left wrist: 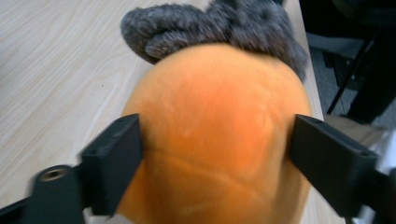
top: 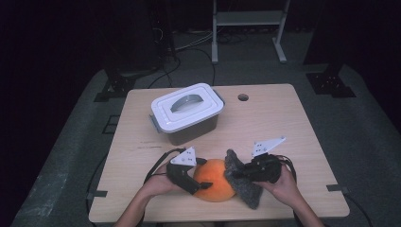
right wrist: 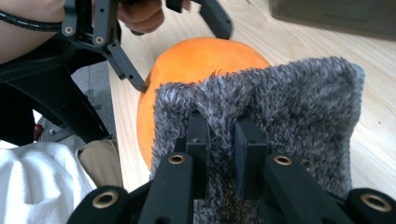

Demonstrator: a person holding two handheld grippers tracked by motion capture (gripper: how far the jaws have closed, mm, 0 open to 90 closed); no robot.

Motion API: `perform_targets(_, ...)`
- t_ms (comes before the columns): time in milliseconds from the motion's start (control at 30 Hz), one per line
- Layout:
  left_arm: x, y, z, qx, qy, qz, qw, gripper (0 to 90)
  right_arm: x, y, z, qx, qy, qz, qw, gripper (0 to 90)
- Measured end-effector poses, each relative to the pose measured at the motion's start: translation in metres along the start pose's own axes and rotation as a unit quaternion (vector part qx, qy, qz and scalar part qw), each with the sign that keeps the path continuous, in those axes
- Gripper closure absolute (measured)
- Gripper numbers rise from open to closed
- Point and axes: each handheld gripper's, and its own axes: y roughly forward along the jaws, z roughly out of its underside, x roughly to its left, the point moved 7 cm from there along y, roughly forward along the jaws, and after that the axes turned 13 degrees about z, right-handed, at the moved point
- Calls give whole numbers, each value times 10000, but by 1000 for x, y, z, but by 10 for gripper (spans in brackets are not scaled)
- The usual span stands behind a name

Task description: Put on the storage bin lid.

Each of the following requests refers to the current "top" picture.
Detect person's left hand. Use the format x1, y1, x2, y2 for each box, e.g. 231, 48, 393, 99
140, 164, 184, 201

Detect thin black cable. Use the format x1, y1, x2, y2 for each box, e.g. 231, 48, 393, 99
343, 192, 375, 227
85, 153, 109, 227

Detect white metal stand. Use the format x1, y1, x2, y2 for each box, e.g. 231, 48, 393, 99
211, 0, 291, 65

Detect black floor cables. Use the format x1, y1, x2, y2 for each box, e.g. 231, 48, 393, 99
148, 29, 250, 89

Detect grey cloth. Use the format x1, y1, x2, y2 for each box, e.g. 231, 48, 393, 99
222, 148, 265, 211

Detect black floor frame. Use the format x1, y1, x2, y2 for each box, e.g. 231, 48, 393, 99
102, 114, 121, 135

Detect black stand base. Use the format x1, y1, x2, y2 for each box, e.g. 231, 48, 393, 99
93, 56, 159, 103
305, 61, 357, 98

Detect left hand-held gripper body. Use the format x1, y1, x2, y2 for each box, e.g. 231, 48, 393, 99
166, 146, 203, 196

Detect person's right hand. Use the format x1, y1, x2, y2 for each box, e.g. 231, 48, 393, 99
260, 164, 301, 210

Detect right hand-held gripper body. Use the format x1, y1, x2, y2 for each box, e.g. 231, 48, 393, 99
244, 135, 288, 184

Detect left hand-held gripper cable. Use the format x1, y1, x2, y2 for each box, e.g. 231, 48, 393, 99
143, 147, 187, 185

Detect right hand-held gripper cable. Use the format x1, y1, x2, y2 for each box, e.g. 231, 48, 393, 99
273, 153, 298, 183

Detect translucent brown storage box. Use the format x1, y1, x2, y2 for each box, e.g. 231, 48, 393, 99
148, 89, 227, 147

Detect hand-held gripper cable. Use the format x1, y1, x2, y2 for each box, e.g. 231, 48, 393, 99
273, 153, 298, 183
143, 147, 187, 185

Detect white lid with grey handle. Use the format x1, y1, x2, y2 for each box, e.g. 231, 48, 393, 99
150, 82, 225, 133

